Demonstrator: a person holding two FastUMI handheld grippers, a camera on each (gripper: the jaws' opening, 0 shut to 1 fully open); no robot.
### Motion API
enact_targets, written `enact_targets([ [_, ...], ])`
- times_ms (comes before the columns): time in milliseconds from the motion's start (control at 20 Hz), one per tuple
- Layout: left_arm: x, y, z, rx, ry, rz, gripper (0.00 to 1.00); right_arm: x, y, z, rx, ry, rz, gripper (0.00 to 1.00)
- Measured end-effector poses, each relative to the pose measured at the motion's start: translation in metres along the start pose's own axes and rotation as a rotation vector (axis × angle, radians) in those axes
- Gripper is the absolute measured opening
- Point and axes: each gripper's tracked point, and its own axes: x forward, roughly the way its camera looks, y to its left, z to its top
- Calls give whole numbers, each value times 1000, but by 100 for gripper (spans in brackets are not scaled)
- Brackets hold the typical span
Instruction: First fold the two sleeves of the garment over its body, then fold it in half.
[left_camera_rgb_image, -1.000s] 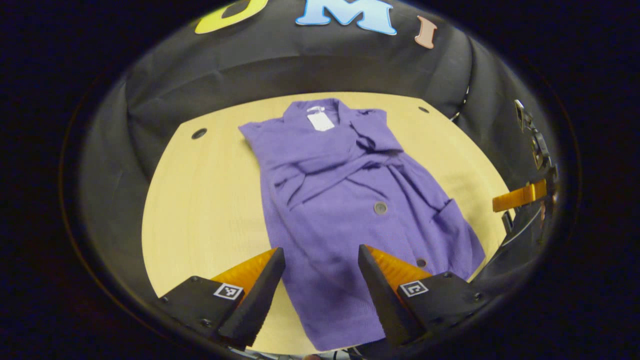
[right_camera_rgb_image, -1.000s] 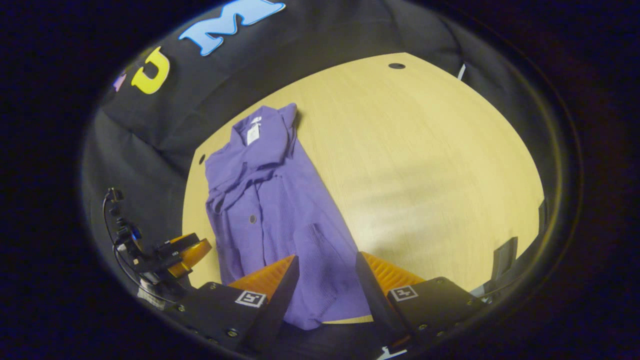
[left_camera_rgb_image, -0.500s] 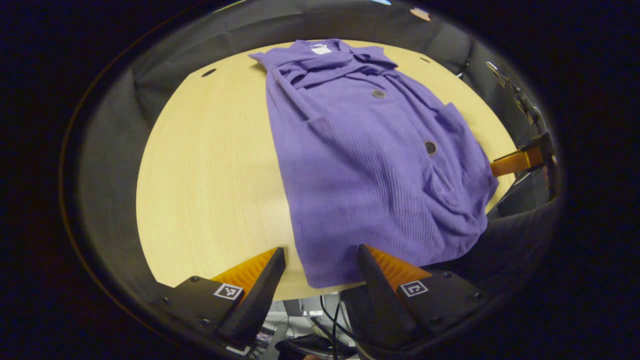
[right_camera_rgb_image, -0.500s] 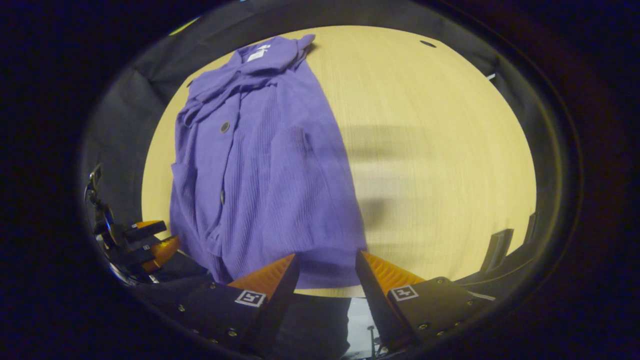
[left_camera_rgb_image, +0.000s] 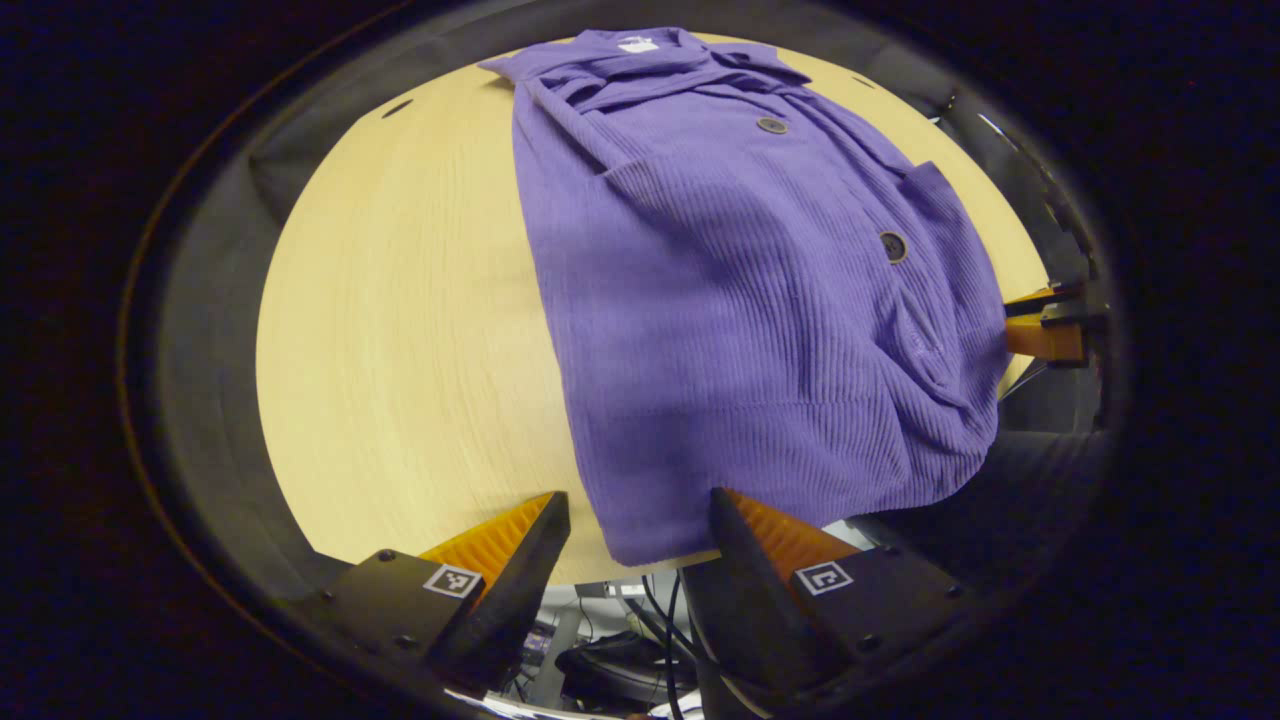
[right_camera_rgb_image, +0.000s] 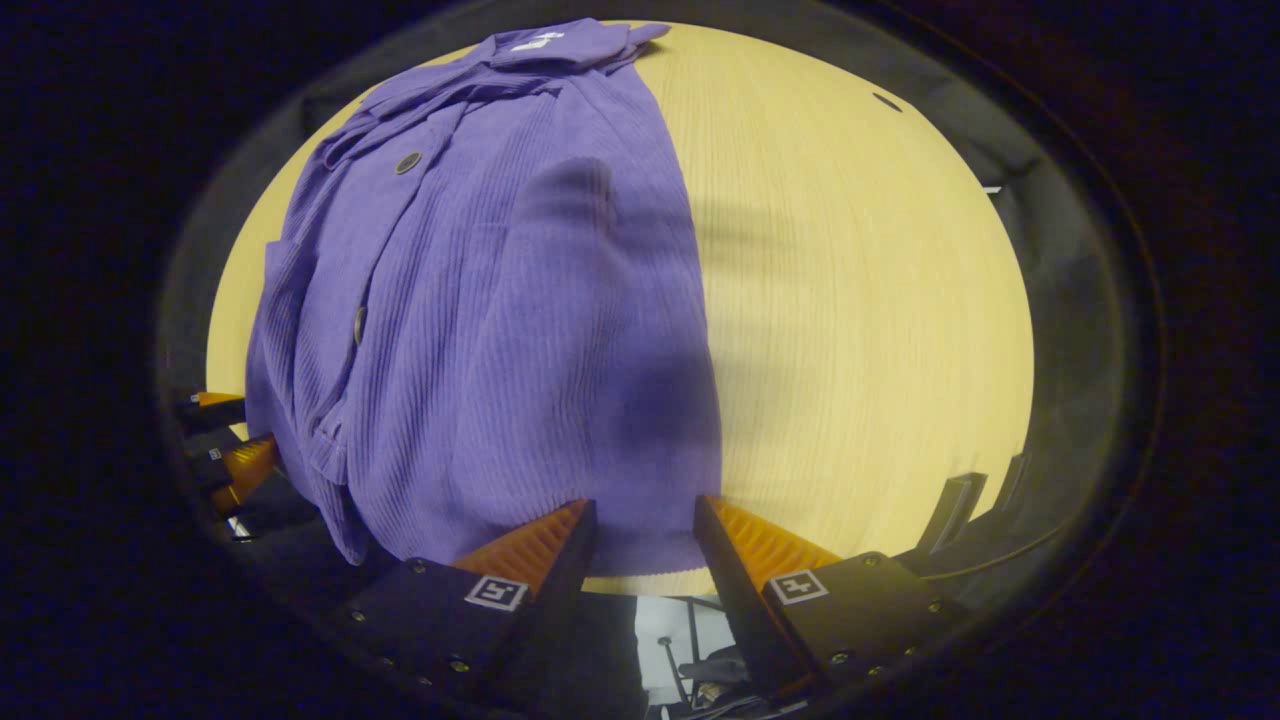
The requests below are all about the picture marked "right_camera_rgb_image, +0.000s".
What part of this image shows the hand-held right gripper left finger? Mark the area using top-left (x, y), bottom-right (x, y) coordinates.
top-left (335, 498), bottom-right (599, 706)

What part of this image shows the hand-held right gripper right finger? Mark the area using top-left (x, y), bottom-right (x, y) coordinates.
top-left (693, 494), bottom-right (966, 701)

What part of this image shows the purple ribbed button shirt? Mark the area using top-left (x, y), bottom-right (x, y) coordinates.
top-left (243, 18), bottom-right (726, 579)

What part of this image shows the dark metal stand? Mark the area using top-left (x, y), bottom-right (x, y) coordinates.
top-left (655, 598), bottom-right (746, 709)

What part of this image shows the black backdrop cloth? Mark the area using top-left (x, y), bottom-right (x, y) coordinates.
top-left (155, 0), bottom-right (1166, 621)

